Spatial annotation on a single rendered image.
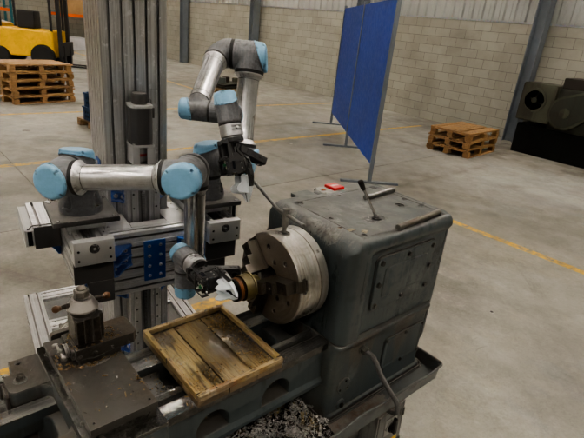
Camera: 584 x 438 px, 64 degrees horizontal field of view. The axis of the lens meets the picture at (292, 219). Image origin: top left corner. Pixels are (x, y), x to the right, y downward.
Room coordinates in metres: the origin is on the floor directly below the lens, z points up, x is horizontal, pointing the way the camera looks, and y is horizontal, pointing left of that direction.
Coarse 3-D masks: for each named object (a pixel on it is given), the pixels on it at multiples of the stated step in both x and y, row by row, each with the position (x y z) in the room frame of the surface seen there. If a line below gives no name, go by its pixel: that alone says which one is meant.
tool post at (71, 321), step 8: (96, 312) 1.04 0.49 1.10; (72, 320) 1.00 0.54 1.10; (80, 320) 1.00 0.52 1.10; (88, 320) 1.01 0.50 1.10; (96, 320) 1.02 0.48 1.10; (72, 328) 1.01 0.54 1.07; (80, 328) 0.99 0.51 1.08; (88, 328) 1.01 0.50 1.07; (96, 328) 1.02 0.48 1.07; (72, 336) 1.01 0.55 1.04; (80, 336) 0.99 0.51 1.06; (88, 336) 1.01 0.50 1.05; (96, 336) 1.02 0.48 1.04; (80, 344) 0.99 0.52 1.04
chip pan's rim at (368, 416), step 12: (420, 348) 1.73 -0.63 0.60; (420, 360) 1.72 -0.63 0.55; (432, 360) 1.68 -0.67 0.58; (408, 372) 1.62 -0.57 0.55; (432, 372) 1.58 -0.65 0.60; (420, 384) 1.56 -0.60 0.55; (372, 396) 1.46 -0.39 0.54; (396, 396) 1.44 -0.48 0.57; (348, 408) 1.37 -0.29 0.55; (372, 408) 1.34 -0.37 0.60; (384, 408) 1.40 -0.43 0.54; (324, 420) 1.31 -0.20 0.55; (336, 420) 1.32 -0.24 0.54; (360, 420) 1.31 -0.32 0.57; (372, 420) 1.36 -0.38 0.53; (348, 432) 1.27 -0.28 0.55
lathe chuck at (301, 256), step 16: (272, 240) 1.36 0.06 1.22; (288, 240) 1.35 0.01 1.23; (304, 240) 1.38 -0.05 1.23; (272, 256) 1.36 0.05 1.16; (288, 256) 1.30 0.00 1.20; (304, 256) 1.32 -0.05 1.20; (272, 272) 1.43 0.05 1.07; (288, 272) 1.30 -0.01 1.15; (304, 272) 1.28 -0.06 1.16; (320, 272) 1.32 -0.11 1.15; (320, 288) 1.30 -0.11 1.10; (272, 304) 1.34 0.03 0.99; (288, 304) 1.29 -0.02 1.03; (304, 304) 1.26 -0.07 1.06; (272, 320) 1.34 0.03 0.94; (288, 320) 1.28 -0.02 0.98
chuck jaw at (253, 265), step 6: (252, 240) 1.41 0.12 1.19; (246, 246) 1.40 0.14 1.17; (252, 246) 1.39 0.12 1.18; (258, 246) 1.41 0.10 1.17; (246, 252) 1.40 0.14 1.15; (252, 252) 1.38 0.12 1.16; (258, 252) 1.39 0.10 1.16; (246, 258) 1.36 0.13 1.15; (252, 258) 1.36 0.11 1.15; (258, 258) 1.37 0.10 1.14; (264, 258) 1.39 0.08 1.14; (246, 264) 1.36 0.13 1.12; (252, 264) 1.35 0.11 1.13; (258, 264) 1.36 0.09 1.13; (264, 264) 1.37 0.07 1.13; (246, 270) 1.32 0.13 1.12; (252, 270) 1.33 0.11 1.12; (258, 270) 1.34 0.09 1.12
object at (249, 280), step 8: (248, 272) 1.31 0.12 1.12; (232, 280) 1.27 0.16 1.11; (240, 280) 1.27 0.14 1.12; (248, 280) 1.28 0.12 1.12; (256, 280) 1.30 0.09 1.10; (240, 288) 1.25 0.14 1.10; (248, 288) 1.26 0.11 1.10; (256, 288) 1.27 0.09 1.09; (240, 296) 1.24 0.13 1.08; (248, 296) 1.25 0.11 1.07
